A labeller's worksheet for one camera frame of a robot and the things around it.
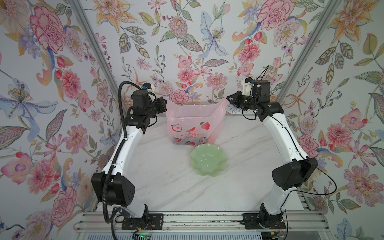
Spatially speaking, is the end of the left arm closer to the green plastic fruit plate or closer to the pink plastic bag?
the pink plastic bag

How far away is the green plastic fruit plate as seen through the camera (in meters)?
0.93

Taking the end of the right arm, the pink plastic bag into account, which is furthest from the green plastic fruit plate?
the end of the right arm

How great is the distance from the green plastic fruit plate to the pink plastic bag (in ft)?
0.10

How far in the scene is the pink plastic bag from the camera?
83 cm

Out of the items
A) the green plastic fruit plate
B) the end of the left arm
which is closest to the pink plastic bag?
the green plastic fruit plate

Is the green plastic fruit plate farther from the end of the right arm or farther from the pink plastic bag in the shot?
the end of the right arm
